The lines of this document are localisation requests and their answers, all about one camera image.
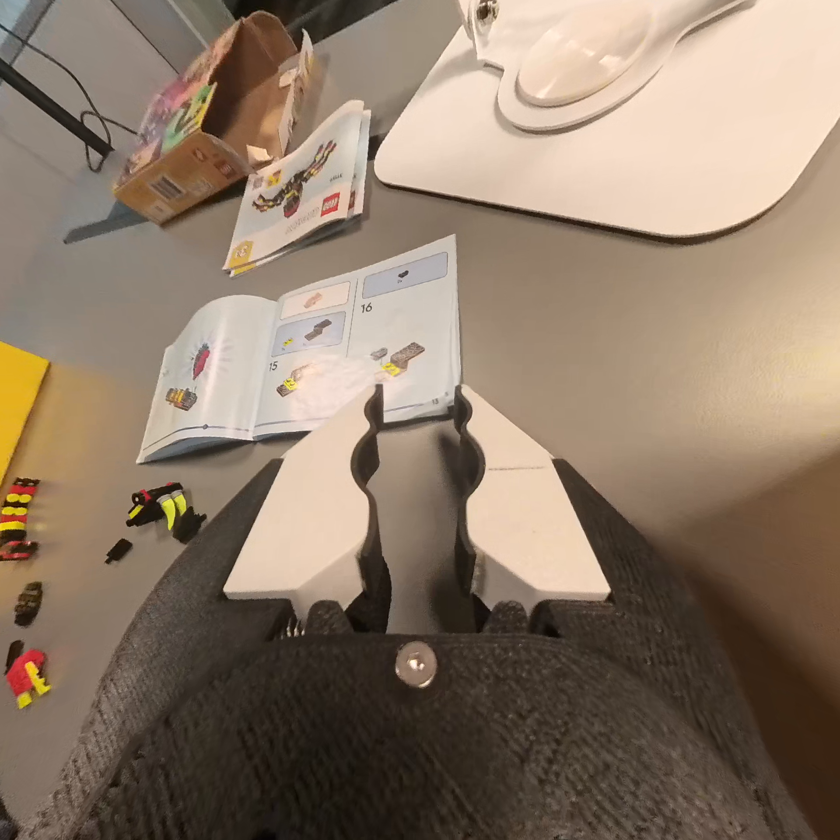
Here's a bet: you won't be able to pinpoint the white rounded board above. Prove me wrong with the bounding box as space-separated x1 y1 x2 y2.
374 0 840 240

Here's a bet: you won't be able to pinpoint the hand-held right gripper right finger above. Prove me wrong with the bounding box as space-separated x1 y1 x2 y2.
455 384 613 603

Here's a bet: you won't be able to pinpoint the black metal bar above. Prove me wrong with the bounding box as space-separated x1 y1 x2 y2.
0 59 114 158

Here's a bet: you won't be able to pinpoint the lego instruction booklet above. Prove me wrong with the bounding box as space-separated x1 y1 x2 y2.
136 234 462 465

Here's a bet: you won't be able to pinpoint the red yellow lego piece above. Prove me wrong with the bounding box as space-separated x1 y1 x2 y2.
5 646 52 710

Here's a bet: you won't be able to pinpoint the long lego tail assembly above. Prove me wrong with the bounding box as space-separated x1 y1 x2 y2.
0 478 42 562

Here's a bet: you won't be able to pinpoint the printed paper leaflet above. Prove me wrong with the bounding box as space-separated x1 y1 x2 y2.
222 100 371 278

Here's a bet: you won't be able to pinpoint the yellow plastic bin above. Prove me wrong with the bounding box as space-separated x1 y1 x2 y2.
0 341 51 483

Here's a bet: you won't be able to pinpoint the orange cardboard box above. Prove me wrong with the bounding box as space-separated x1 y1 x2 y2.
113 12 322 226

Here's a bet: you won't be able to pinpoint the black floor cable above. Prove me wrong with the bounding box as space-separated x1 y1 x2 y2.
0 23 118 173

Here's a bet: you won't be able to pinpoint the black lego assembly yellow claws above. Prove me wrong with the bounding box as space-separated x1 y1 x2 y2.
126 482 189 531

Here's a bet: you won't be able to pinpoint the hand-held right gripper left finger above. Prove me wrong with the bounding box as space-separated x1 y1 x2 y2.
223 384 385 610

